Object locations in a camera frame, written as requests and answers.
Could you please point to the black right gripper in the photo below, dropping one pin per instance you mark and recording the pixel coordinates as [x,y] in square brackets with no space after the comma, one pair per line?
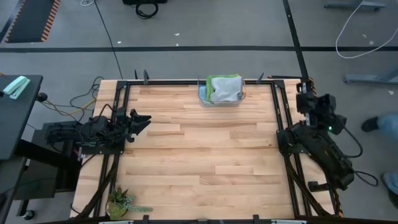
[308,104]

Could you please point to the black aluminium table frame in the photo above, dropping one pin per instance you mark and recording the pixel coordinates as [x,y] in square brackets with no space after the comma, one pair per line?
[174,82]

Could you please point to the green microfiber towel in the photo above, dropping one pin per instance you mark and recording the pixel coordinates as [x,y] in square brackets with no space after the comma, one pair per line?
[210,84]

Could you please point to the artificial succulent plant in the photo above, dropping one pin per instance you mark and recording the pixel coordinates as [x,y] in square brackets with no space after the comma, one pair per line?
[119,202]

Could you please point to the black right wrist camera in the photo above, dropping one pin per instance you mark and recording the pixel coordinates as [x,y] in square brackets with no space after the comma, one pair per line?
[327,102]

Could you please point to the person's black shoe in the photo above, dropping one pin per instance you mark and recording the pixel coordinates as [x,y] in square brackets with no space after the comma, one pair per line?
[370,124]
[394,200]

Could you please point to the black side desk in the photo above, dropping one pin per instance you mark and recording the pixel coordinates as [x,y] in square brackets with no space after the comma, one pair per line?
[18,124]

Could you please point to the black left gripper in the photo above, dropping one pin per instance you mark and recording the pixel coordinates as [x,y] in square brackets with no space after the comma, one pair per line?
[122,124]

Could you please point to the clear plastic bin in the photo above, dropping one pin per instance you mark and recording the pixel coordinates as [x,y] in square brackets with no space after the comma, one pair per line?
[222,104]

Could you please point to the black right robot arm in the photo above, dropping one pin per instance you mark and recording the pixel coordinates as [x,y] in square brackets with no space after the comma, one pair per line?
[326,152]

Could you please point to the black orange-edged floor mat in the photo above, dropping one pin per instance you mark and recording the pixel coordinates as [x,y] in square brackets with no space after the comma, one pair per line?
[31,21]

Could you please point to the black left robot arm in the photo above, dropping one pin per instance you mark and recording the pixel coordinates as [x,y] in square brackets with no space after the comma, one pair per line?
[81,133]

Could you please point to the black computer box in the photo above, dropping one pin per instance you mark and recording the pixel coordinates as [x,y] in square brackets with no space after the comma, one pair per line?
[46,174]

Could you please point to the white bar bracket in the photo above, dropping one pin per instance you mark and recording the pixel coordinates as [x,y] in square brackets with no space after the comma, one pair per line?
[116,222]
[289,222]

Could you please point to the mint green stapler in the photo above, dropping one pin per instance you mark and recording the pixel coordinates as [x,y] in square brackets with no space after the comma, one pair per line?
[15,87]

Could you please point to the grey table foot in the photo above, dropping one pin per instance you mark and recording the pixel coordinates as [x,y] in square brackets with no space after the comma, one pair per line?
[370,79]
[354,4]

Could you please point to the grey waffle microfiber towel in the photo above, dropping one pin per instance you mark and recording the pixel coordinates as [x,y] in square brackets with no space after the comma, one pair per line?
[227,88]

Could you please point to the person's leg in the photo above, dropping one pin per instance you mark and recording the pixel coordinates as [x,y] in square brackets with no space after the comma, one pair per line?
[388,124]
[391,182]

